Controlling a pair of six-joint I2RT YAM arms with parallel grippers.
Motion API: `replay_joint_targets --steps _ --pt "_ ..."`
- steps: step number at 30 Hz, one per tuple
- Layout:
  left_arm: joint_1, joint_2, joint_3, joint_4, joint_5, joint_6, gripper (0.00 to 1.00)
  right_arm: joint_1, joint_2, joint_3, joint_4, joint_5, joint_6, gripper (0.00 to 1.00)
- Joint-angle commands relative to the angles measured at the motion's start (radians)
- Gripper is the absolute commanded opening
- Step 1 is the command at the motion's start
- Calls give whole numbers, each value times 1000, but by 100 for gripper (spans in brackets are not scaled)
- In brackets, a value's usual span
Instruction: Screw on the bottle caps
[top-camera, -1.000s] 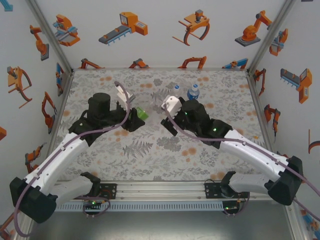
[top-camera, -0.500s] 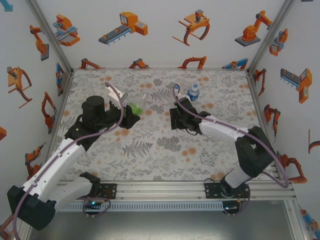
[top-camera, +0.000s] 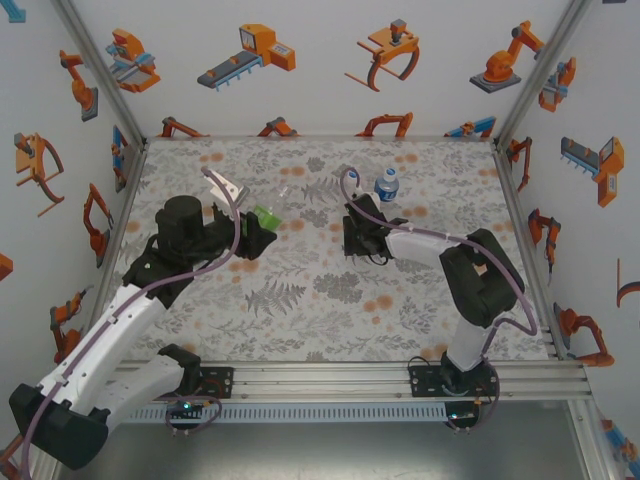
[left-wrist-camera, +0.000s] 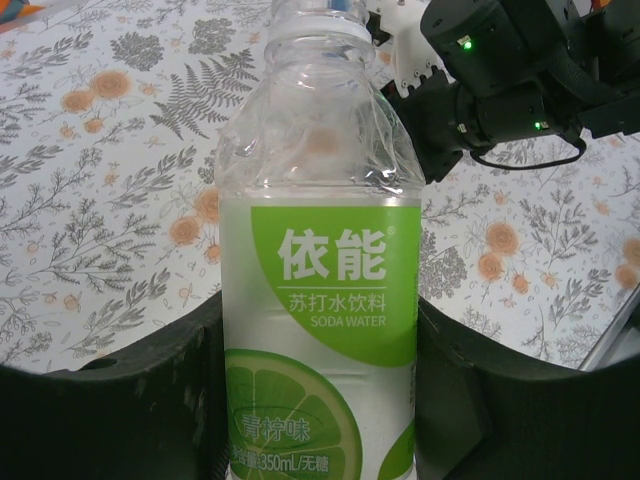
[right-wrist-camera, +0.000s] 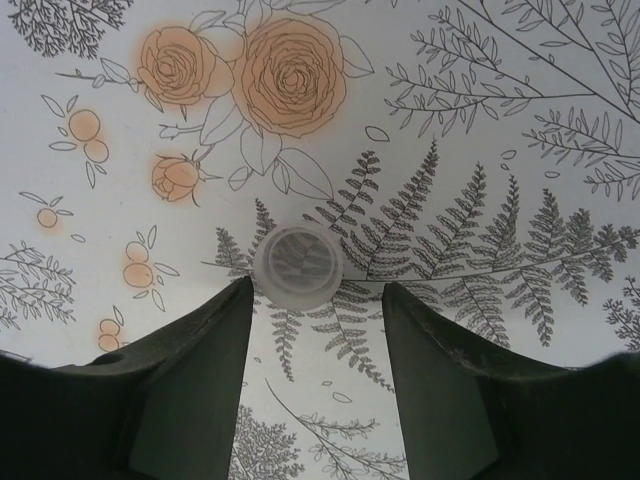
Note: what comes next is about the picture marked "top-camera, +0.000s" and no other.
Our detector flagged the clear bottle with green label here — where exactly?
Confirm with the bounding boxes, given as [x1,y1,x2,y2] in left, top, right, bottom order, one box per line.
[251,185,292,232]

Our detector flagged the clear bottle with blue label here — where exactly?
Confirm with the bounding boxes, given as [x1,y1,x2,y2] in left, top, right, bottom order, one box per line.
[373,174,402,205]

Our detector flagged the floral patterned table mat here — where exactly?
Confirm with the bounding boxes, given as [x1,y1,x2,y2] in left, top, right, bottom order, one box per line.
[99,138,551,364]

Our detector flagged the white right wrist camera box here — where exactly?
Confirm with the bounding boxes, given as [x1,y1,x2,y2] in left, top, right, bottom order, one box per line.
[357,191,385,221]

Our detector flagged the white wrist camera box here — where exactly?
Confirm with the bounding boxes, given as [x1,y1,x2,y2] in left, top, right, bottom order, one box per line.
[202,167,252,207]
[357,191,385,221]

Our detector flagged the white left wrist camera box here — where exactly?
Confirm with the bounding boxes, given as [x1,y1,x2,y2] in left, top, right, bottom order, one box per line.
[202,167,252,207]

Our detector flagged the aluminium table side rail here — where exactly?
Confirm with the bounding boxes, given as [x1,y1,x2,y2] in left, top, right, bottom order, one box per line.
[74,139,150,351]
[492,139,571,361]

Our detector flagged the thin aluminium table edge rail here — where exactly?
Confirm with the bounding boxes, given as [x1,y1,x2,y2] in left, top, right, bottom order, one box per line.
[144,133,499,144]

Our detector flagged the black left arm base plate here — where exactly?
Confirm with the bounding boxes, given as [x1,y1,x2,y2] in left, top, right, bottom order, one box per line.
[143,367,235,400]

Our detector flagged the wide aluminium frame rail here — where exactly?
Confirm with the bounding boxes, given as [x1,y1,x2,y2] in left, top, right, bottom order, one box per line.
[107,362,594,404]

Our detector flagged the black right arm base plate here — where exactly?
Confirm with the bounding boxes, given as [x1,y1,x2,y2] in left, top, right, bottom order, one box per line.
[408,366,504,399]

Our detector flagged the slanted aluminium frame post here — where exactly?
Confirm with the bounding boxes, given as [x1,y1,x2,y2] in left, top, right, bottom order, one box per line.
[49,0,149,151]
[494,0,594,149]

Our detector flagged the slotted grey cable tray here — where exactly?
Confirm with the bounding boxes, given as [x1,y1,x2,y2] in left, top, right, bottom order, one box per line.
[124,403,447,424]

